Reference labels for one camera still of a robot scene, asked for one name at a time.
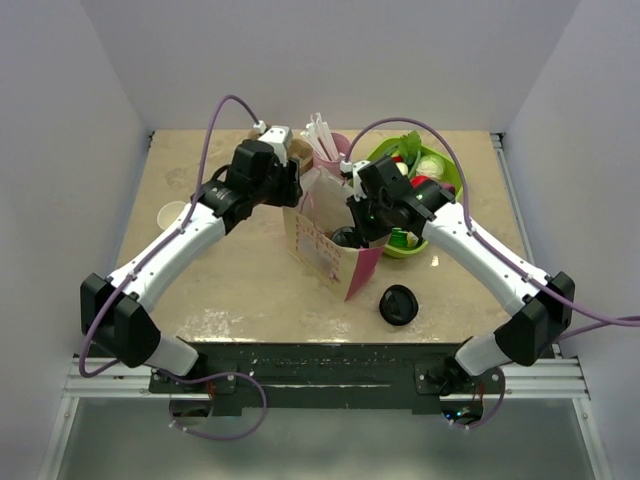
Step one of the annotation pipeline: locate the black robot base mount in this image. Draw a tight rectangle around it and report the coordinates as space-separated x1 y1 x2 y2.
150 342 505 416

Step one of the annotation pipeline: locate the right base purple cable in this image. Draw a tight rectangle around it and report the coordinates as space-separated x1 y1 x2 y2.
447 367 507 431

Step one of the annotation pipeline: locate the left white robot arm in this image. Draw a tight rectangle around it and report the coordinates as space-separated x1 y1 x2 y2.
80 127 301 392

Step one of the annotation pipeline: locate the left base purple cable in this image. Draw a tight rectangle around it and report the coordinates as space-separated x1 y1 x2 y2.
154 367 269 442

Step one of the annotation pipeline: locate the pink straw holder cup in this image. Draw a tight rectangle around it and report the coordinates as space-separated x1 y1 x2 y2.
312 132 350 177

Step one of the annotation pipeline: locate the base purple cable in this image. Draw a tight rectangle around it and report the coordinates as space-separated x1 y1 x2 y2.
447 367 507 431
154 367 269 442

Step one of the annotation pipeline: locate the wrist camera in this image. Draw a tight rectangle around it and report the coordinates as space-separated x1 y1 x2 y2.
340 160 370 199
258 126 293 166

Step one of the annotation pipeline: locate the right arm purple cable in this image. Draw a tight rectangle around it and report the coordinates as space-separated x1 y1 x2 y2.
342 117 640 331

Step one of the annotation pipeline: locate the green glass bottle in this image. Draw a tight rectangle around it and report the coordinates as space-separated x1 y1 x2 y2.
388 228 421 249

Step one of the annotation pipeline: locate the pink paper gift bag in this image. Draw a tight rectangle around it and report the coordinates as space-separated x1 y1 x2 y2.
283 167 388 301

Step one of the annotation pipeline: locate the green plastic tray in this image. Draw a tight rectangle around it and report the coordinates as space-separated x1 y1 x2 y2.
367 135 463 259

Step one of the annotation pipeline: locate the black coffee cup lid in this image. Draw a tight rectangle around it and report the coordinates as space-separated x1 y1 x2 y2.
331 226 363 249

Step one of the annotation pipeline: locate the white wrapped straws bundle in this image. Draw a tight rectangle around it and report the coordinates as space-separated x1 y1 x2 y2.
301 112 338 159

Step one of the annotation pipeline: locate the green cabbage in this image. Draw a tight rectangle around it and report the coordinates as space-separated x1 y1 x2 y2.
415 155 446 181

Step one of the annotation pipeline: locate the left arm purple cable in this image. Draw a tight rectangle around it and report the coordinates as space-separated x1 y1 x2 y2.
80 94 266 377

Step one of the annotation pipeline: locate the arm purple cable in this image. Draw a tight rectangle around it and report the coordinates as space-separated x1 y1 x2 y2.
80 94 266 377
342 117 640 331

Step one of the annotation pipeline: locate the red apple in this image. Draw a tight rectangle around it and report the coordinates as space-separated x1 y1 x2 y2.
410 175 431 189

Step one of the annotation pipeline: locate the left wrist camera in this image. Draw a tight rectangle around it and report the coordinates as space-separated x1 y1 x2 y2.
258 126 293 166

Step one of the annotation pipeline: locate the green leafy herb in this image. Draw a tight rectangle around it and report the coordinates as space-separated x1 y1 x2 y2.
397 131 422 166

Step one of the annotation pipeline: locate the stack of cardboard cup carriers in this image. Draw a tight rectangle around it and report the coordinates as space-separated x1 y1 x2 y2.
247 121 313 175

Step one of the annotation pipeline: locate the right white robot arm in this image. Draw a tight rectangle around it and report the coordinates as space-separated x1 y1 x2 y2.
340 157 575 393

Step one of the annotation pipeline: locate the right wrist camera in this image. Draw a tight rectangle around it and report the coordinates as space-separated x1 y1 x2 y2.
340 160 370 199

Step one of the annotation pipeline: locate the white radish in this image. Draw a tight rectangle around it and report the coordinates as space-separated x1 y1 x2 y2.
396 162 409 176

